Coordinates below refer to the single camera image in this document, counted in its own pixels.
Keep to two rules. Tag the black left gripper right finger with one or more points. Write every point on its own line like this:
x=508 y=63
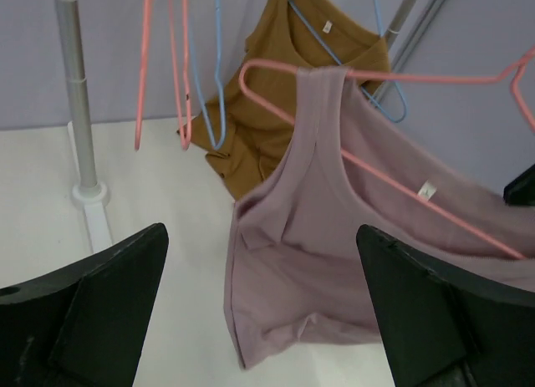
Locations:
x=445 y=325

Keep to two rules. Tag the white clothes rack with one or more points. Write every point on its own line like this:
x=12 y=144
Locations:
x=90 y=194

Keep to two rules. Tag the blue hanger with brown top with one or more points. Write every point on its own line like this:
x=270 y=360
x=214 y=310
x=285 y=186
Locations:
x=344 y=41

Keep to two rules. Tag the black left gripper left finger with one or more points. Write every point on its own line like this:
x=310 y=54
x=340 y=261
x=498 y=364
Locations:
x=84 y=324

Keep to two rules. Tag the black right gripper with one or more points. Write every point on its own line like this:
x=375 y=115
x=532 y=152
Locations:
x=521 y=191

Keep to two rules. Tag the pink hanger with pink top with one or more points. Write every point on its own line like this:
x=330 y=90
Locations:
x=400 y=182

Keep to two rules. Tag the pink tank top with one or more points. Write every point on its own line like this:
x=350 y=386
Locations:
x=294 y=273

